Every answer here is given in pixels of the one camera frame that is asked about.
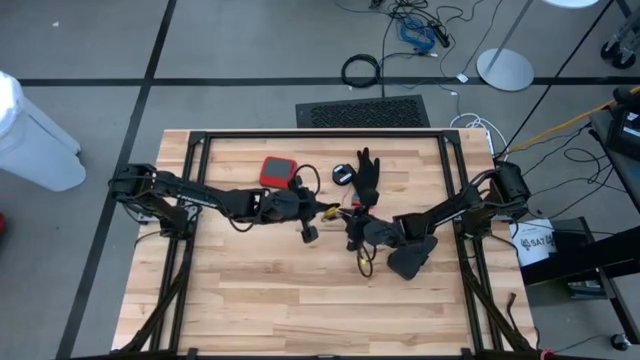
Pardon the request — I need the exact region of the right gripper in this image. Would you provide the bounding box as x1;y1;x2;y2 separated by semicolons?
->
340;208;407;250

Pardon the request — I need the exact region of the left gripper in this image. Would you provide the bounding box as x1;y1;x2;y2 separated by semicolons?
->
264;188;343;225

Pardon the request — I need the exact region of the red cord spool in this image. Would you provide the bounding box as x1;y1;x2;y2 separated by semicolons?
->
332;163;357;188

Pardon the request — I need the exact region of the black glove with red cuff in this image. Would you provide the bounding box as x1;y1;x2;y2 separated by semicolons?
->
351;146;382;209

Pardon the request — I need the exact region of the black pouch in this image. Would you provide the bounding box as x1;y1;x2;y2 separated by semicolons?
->
387;234;439;281

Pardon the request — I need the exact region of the red square case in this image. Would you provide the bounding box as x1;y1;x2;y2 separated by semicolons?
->
258;155;299;191

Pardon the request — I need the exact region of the black perforated floor mat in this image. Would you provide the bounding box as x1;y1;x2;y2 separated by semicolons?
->
295;94;432;129

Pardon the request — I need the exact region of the black power strip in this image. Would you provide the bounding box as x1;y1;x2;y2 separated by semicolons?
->
429;20;453;50

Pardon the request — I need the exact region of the black equipment cart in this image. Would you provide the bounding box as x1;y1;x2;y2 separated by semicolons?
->
519;85;640;301

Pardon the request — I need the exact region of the white trash bin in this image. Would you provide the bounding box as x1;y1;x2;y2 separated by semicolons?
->
0;70;88;193

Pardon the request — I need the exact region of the wheeled cart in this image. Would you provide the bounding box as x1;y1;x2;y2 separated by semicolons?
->
597;0;640;71

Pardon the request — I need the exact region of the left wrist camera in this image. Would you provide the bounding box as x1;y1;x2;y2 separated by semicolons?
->
299;224;321;245

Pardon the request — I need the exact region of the black cable with yellow tag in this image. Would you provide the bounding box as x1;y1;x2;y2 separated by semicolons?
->
355;247;375;279

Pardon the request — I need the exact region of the black coiled cable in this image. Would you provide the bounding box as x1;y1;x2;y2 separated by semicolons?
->
340;53;383;90

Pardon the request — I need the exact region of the white cable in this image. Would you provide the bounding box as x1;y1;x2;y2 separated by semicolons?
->
448;112;509;157

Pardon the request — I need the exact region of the blue cable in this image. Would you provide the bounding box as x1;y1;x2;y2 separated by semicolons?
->
397;17;437;54

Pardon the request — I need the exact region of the yellow floor cable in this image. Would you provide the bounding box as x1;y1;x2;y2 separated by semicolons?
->
508;85;640;154

